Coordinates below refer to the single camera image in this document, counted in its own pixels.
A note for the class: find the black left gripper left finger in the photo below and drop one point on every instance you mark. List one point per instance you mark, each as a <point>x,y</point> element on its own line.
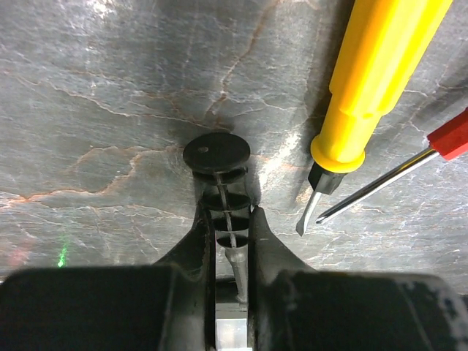
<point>167,305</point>

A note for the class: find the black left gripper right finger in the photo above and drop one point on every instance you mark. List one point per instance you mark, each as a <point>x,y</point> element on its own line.
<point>294,307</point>

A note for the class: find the blue handled screwdriver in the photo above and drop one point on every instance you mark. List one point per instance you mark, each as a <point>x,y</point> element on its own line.
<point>449,141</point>

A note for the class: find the yellow handled screwdriver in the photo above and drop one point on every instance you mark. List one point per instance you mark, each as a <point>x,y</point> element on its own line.
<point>383,43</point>

